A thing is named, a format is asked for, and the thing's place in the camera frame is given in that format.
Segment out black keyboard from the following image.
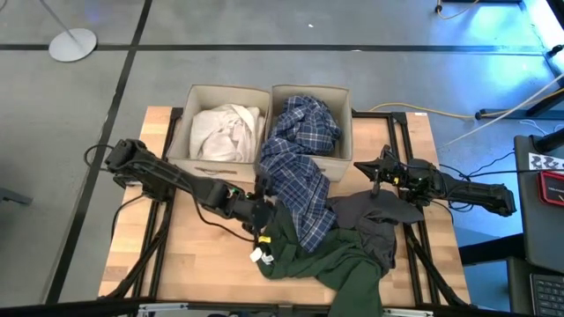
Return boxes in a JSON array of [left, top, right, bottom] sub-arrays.
[[528, 272, 564, 317]]

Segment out black-and-white marker sheet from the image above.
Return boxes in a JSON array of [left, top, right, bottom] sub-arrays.
[[527, 152, 564, 173]]

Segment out black side desk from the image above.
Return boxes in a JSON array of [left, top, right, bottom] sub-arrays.
[[513, 131, 564, 275]]

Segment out black cables on floor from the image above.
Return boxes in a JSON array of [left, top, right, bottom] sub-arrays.
[[439, 149, 517, 213]]

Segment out blue plaid shirt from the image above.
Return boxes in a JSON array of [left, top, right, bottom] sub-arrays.
[[257, 94, 343, 254]]

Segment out black stand foot bar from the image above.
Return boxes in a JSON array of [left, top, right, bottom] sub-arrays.
[[474, 90, 564, 122]]

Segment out white floor cable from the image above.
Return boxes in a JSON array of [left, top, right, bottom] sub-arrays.
[[442, 72, 564, 149]]

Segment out beige fabric storage box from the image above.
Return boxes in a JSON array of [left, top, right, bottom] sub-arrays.
[[269, 84, 354, 183], [166, 83, 271, 184]]

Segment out dark green garment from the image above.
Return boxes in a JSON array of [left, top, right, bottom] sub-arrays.
[[254, 202, 385, 317]]

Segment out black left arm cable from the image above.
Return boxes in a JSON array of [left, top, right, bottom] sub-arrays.
[[83, 143, 256, 243]]

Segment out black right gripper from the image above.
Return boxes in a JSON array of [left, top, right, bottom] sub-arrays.
[[352, 144, 412, 199]]

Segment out yellow floor cable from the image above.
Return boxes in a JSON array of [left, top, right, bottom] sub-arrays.
[[368, 86, 564, 121]]

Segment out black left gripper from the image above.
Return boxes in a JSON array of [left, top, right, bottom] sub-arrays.
[[240, 173, 280, 234]]

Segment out dark grey garment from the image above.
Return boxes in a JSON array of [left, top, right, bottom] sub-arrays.
[[326, 188, 426, 276]]

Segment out black aluminium table frame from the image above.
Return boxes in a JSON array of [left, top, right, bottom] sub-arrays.
[[103, 107, 472, 317]]

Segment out thin yellow cable loop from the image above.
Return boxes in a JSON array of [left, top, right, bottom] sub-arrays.
[[438, 0, 482, 21]]

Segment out red and black device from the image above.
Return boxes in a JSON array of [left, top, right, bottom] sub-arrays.
[[538, 170, 564, 207]]

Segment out white garment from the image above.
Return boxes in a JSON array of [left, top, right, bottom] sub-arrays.
[[188, 103, 266, 164]]

